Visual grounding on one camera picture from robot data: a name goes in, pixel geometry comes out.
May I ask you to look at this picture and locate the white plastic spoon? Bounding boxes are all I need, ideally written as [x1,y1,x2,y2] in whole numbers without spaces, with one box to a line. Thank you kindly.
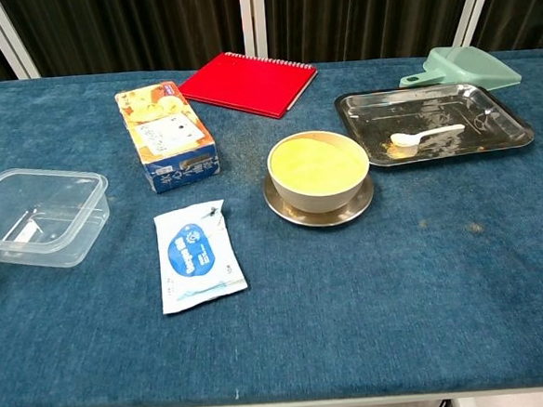
[390,123,468,149]

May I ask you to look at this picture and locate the beige round bowl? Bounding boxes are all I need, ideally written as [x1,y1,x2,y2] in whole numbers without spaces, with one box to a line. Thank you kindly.
[265,127,375,217]

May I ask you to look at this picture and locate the yellow food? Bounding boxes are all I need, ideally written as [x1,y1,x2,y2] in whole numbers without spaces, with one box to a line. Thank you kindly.
[269,130,366,199]

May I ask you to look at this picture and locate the rectangular metal tray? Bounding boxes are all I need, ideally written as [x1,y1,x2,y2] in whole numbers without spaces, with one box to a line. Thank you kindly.
[333,77,537,172]

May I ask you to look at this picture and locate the round metal saucer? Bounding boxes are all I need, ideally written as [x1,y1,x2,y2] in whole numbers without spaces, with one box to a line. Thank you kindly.
[261,164,378,231]

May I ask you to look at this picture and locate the white blue wipes packet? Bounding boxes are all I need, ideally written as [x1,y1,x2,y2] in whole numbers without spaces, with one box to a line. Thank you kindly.
[152,197,251,316]

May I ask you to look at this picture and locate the red spiral notebook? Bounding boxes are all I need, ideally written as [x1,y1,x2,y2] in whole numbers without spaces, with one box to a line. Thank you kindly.
[176,45,322,127]

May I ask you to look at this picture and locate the orange blue snack box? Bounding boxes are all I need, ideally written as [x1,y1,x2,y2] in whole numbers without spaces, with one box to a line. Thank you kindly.
[113,78,222,197]

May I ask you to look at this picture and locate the blue table cloth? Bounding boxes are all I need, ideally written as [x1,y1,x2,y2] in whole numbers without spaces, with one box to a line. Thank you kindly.
[0,43,543,407]

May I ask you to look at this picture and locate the clear plastic container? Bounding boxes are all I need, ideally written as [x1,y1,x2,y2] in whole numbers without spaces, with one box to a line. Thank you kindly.
[0,162,114,274]

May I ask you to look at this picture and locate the green plastic scoop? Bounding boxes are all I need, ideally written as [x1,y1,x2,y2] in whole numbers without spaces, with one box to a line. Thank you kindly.
[396,41,524,98]

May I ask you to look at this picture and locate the white partition frame post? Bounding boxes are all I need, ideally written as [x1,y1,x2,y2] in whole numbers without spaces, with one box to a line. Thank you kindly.
[0,0,42,83]
[238,0,270,60]
[447,0,507,53]

